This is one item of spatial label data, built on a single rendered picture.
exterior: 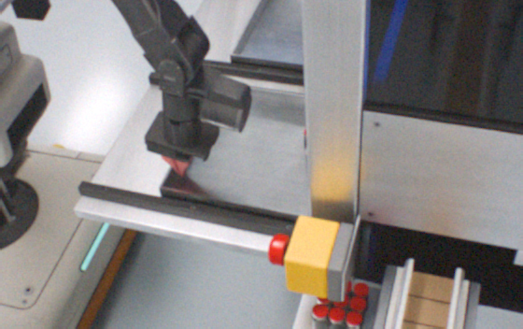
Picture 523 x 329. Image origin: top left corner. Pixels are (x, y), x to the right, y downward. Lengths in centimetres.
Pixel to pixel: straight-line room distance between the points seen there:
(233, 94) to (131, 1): 18
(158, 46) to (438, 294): 49
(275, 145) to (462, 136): 48
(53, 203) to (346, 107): 137
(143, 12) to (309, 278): 39
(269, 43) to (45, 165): 97
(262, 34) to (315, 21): 72
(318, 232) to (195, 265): 128
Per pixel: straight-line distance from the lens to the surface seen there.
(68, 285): 183
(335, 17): 67
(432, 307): 91
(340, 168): 81
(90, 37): 305
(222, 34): 141
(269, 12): 145
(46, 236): 192
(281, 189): 108
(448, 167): 78
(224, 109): 94
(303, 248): 83
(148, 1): 88
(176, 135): 101
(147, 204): 108
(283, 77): 126
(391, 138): 76
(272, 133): 117
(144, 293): 207
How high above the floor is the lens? 170
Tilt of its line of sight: 47 degrees down
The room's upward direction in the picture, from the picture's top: 7 degrees counter-clockwise
